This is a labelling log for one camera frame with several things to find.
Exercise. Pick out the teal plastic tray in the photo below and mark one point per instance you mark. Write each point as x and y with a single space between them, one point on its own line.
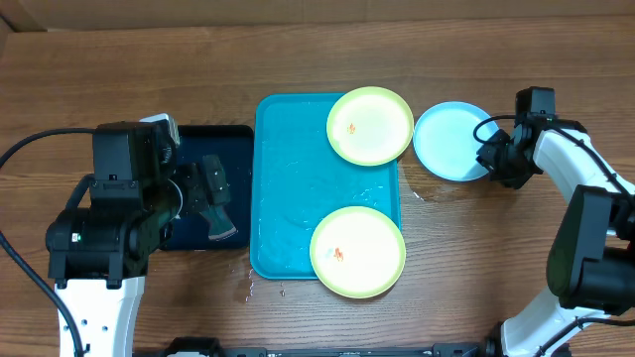
298 180

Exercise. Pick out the yellow plate bottom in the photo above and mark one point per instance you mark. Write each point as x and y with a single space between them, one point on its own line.
358 252

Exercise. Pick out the black plastic tray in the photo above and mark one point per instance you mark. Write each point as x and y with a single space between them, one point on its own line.
234 145

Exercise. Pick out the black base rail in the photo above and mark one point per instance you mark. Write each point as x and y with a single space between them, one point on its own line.
210 347

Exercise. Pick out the yellow plate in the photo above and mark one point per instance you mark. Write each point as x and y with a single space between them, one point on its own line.
370 126
358 252

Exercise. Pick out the light blue plate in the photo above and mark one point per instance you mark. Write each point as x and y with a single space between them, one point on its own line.
444 143

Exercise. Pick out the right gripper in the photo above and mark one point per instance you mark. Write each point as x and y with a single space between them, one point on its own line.
491 164

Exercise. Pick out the green scrub sponge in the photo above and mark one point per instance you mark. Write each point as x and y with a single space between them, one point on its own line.
219 224

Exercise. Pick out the yellow plate top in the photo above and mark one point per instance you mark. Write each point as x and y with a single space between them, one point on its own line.
370 126

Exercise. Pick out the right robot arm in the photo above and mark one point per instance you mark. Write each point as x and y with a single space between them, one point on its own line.
588 282

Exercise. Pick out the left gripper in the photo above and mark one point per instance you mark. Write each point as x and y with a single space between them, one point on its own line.
200 194

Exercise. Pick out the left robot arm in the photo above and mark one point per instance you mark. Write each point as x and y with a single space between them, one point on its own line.
116 218

